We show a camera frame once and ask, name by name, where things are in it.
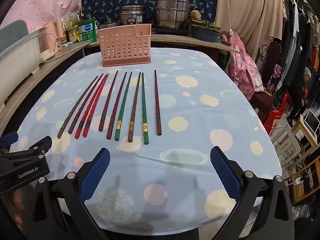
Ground black induction cooker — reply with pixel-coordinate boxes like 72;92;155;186
151;27;193;36

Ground white green carton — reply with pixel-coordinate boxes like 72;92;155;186
64;12;79;28

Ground white wooden stool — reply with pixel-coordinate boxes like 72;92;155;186
271;125;308;168

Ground dark brown chopstick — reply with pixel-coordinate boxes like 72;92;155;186
57;76;98;139
68;73;104;134

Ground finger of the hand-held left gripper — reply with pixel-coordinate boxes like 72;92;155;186
0;135;53;164
0;132;19;151

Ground white kitchen appliance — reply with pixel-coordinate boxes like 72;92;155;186
37;27;60;62

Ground pink perforated chopstick basket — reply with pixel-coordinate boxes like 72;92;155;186
98;24;152;68

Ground beige curtain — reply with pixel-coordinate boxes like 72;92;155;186
197;0;288;60

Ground rack of hanging clothes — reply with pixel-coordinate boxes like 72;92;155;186
280;0;320;85

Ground navy leaf-print cloth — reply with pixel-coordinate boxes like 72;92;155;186
80;0;218;28

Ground white cord with switch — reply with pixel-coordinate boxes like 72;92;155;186
223;0;234;36

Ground white tablet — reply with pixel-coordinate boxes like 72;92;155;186
304;109;320;133

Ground dark wooden chair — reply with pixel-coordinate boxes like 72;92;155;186
250;41;283;113

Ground white box grey lid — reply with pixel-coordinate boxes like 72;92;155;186
0;20;42;105

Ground red black-banded chopstick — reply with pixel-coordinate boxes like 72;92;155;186
74;74;108;139
82;74;110;138

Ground green tin can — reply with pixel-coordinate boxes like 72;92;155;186
77;19;97;43

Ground brown gold-label chopstick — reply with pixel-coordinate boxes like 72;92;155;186
128;72;142;142

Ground blue basin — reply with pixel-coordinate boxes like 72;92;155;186
191;25;220;43

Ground silver rice cooker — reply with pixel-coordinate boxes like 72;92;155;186
119;5;146;26

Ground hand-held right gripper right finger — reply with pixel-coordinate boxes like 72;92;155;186
210;146;295;240

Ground blue dotted tablecloth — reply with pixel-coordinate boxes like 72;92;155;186
7;47;283;233

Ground stainless steel steamer pot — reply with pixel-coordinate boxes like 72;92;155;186
155;0;198;30

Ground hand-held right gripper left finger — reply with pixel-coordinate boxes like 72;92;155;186
45;147;111;240

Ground pink pineapple-print garment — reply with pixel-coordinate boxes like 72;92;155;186
226;32;263;103

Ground yellow-label sauce bottle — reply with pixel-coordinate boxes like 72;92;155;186
67;25;77;43

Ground yellow basin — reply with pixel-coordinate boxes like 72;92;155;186
189;20;221;30

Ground small steel lidded pot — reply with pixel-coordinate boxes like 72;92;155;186
99;19;122;30

